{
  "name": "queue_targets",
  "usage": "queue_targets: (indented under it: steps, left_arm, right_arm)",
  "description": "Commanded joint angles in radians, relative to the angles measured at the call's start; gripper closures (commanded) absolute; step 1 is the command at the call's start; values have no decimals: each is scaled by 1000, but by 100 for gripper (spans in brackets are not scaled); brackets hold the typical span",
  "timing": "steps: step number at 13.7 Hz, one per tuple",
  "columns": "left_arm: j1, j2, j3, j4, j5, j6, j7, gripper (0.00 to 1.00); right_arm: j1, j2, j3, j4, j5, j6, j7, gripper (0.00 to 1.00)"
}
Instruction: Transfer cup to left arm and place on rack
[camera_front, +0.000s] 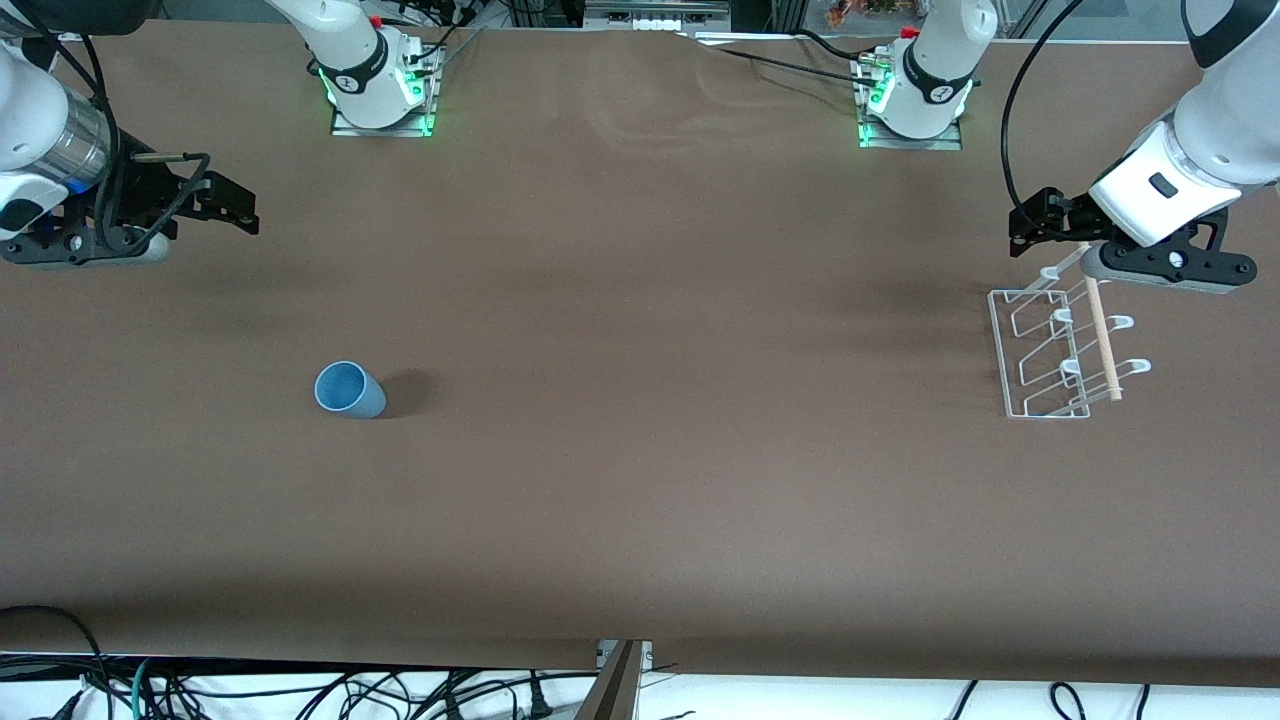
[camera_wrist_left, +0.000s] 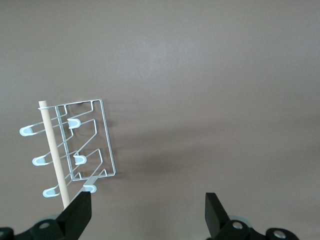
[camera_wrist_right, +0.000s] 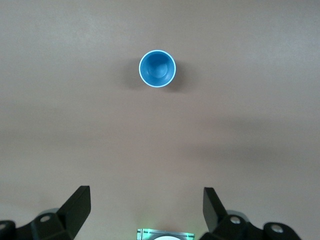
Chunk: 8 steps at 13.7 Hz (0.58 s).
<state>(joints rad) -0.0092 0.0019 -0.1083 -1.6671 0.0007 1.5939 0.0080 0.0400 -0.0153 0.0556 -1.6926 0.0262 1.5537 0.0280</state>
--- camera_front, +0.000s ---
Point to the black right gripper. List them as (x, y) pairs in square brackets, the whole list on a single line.
[(150, 195)]

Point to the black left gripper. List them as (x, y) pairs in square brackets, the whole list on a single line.
[(1062, 216)]

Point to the blue plastic cup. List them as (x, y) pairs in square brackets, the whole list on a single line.
[(360, 396)]

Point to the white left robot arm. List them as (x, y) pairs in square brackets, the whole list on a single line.
[(1220, 130)]

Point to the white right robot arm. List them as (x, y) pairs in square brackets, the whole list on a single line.
[(350, 60)]

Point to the orange artificial flowers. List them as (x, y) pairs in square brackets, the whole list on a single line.
[(860, 12)]

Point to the metal table leg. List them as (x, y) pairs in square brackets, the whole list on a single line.
[(615, 690)]

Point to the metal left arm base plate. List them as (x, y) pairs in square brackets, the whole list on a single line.
[(940, 145)]

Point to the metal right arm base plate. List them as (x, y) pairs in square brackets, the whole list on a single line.
[(345, 131)]

